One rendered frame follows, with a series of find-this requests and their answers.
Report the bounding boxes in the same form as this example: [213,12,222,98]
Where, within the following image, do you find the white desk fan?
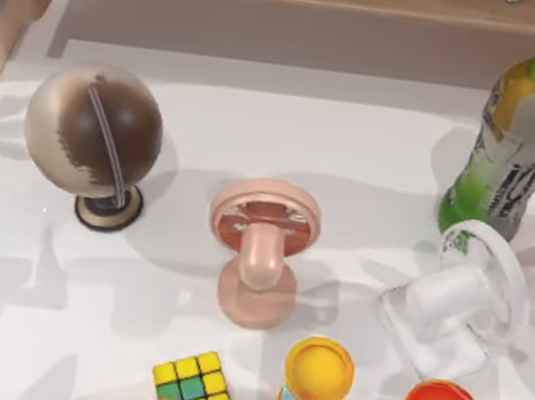
[370,208,535,393]

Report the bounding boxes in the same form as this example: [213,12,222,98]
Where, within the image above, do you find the pink desk fan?
[195,172,328,336]

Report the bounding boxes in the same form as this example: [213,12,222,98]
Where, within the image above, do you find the colourful puzzle cube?
[148,343,243,400]

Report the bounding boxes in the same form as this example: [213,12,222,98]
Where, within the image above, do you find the yellow lidded blue tub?
[275,332,360,400]

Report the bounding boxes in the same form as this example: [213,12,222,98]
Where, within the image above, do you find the green bottle with yellow cap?
[434,11,535,247]

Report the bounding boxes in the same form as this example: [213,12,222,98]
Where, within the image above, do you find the brown and beige globe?
[13,54,172,238]

